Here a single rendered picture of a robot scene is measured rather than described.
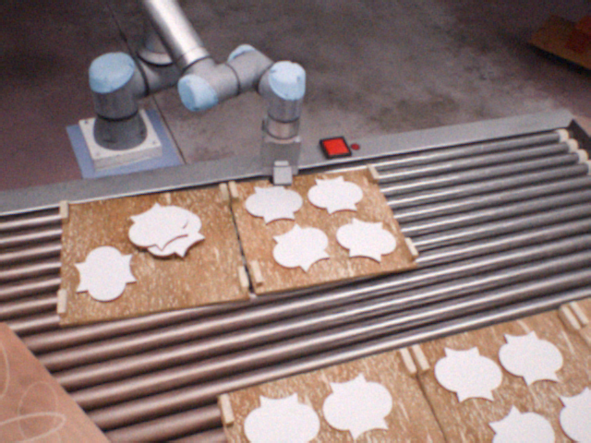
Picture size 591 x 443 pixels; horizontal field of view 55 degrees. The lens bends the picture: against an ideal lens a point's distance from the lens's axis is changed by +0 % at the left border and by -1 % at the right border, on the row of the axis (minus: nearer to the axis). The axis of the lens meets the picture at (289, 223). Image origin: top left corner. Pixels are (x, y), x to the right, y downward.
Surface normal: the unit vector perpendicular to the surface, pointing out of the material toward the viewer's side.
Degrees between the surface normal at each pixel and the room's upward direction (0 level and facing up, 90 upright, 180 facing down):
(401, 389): 0
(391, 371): 0
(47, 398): 0
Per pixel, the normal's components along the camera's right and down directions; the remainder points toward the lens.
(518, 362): 0.09, -0.65
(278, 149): 0.14, 0.76
